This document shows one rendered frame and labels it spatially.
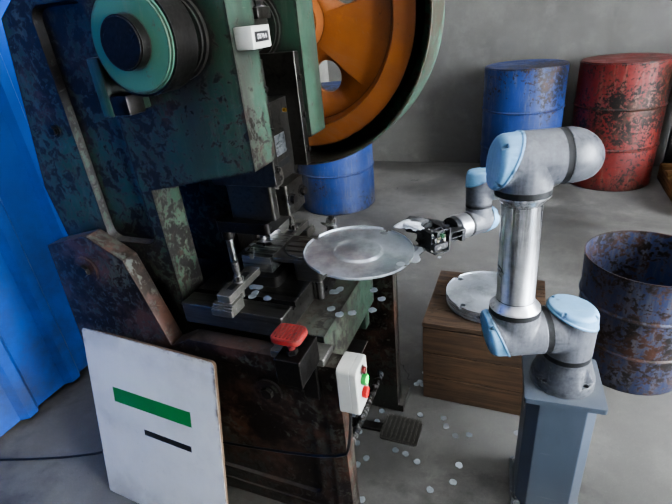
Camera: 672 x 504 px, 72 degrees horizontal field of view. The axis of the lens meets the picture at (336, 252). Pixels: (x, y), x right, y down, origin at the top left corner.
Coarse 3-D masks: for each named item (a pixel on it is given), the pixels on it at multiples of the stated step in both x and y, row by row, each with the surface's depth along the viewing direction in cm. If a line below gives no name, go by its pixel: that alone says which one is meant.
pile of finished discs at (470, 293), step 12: (468, 276) 180; (480, 276) 179; (492, 276) 178; (456, 288) 173; (468, 288) 172; (480, 288) 170; (492, 288) 170; (456, 300) 166; (468, 300) 165; (480, 300) 164; (456, 312) 164; (468, 312) 160; (480, 312) 158
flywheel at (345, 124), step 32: (320, 0) 130; (384, 0) 124; (416, 0) 119; (320, 32) 133; (352, 32) 131; (384, 32) 128; (416, 32) 123; (352, 64) 135; (384, 64) 129; (352, 96) 140; (384, 96) 133; (352, 128) 141
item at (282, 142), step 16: (272, 96) 117; (272, 112) 111; (288, 128) 119; (288, 144) 119; (288, 160) 120; (288, 176) 121; (240, 192) 116; (256, 192) 115; (272, 192) 114; (288, 192) 115; (304, 192) 121; (240, 208) 119; (256, 208) 117; (272, 208) 115; (288, 208) 117
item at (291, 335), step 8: (280, 328) 98; (288, 328) 98; (296, 328) 97; (304, 328) 97; (272, 336) 96; (280, 336) 95; (288, 336) 95; (296, 336) 95; (304, 336) 96; (280, 344) 95; (288, 344) 94; (296, 344) 94
